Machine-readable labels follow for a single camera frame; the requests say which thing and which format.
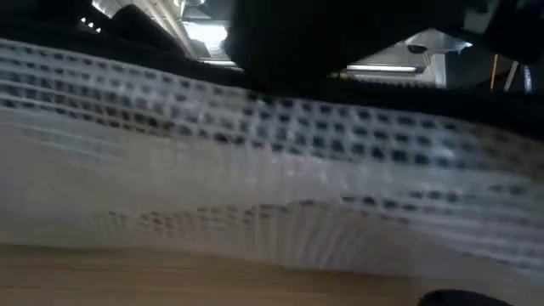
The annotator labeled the dark rounded object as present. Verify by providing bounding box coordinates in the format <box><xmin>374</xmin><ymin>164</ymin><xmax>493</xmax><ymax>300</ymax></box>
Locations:
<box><xmin>418</xmin><ymin>289</ymin><xmax>515</xmax><ymax>306</ymax></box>

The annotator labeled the orange slanted pole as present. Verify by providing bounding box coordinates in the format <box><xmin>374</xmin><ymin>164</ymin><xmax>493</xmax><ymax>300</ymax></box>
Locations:
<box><xmin>490</xmin><ymin>53</ymin><xmax>499</xmax><ymax>91</ymax></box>

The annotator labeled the white slanted pole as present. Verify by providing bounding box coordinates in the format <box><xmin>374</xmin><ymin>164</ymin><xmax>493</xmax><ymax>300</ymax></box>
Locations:
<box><xmin>503</xmin><ymin>60</ymin><xmax>520</xmax><ymax>93</ymax></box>

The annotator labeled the long ceiling light strip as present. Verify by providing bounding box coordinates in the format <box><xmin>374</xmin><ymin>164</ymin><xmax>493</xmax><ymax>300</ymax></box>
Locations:
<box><xmin>199</xmin><ymin>58</ymin><xmax>426</xmax><ymax>74</ymax></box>

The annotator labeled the white mesh zip pouch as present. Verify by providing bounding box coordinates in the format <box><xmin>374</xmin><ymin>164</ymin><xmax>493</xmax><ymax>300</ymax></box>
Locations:
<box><xmin>0</xmin><ymin>16</ymin><xmax>544</xmax><ymax>294</ymax></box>

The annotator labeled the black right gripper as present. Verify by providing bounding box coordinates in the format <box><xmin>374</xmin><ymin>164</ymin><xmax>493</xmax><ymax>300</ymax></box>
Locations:
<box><xmin>224</xmin><ymin>0</ymin><xmax>468</xmax><ymax>86</ymax></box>

